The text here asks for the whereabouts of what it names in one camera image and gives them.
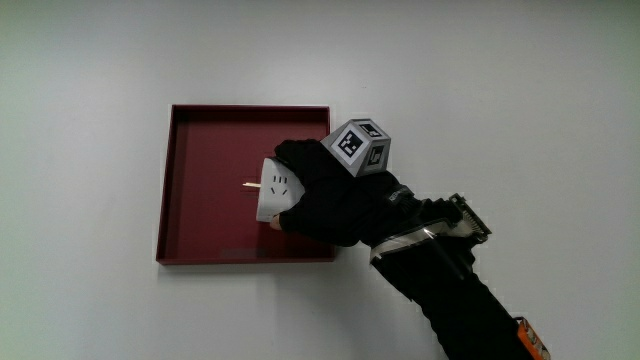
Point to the person's right hand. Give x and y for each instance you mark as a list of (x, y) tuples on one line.
[(340, 200)]

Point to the white socket adapter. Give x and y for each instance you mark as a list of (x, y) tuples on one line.
[(274, 192)]

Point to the person's right forearm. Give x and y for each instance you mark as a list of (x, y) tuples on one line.
[(450, 300)]

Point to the black silver wrist sensor module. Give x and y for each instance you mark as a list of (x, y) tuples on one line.
[(470, 222)]

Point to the dark red square tray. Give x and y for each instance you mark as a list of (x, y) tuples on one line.
[(210, 150)]

